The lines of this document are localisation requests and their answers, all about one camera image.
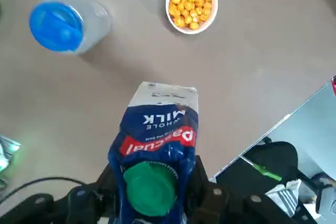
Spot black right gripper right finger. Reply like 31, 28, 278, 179
183, 155, 318, 224

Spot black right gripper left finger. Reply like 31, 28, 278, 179
0, 162, 120, 224

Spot blue white milk carton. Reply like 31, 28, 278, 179
108, 81, 200, 224

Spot white striped shoe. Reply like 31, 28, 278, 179
265, 178, 303, 217

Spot black bag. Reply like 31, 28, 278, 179
216, 141, 300, 196

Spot clear bottle with blue cap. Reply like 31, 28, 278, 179
28, 0, 113, 56

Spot paper cup of orange popcorn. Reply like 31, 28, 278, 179
165, 0, 219, 35

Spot thin black cable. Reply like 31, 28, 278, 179
0, 177, 87, 206

